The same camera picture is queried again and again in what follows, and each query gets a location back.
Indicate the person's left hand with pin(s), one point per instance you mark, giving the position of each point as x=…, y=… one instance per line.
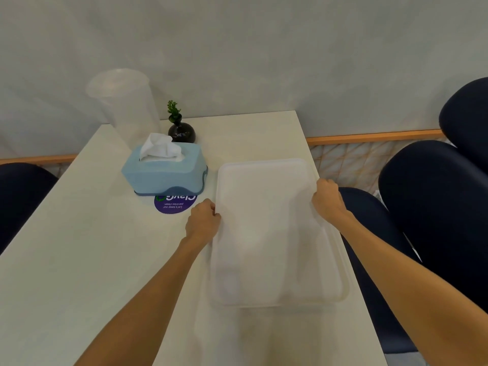
x=200, y=224

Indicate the light blue tissue box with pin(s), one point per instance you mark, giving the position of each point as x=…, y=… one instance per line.
x=167, y=173

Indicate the wooden wall rail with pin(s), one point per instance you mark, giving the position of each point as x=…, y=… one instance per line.
x=34, y=160
x=373, y=136

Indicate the person's left fingers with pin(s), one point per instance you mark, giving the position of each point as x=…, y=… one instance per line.
x=213, y=211

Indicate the white tissue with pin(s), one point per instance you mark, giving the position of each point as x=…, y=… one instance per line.
x=159, y=147

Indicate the small black vase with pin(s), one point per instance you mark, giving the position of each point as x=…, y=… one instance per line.
x=182, y=132

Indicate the tall translucent plastic container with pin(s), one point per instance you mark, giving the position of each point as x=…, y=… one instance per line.
x=125, y=106

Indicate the person's right fingers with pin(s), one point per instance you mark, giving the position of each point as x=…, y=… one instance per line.
x=318, y=198

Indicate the person's right hand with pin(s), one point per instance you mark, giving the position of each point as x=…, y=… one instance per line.
x=331, y=201

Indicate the person's right forearm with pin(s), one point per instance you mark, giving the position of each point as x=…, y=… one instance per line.
x=404, y=285

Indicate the beige lattice patterned panel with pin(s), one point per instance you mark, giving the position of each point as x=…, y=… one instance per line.
x=350, y=163

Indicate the translucent plastic box lid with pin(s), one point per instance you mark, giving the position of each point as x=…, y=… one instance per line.
x=270, y=232

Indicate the small green plant sprig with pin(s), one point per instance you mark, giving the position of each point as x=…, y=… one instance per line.
x=173, y=109

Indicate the round purple sticker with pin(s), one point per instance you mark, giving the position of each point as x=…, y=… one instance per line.
x=173, y=204

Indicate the person's left forearm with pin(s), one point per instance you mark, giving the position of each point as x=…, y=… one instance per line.
x=152, y=301

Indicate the clear plastic storage box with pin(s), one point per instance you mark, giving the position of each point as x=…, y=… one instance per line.
x=225, y=339

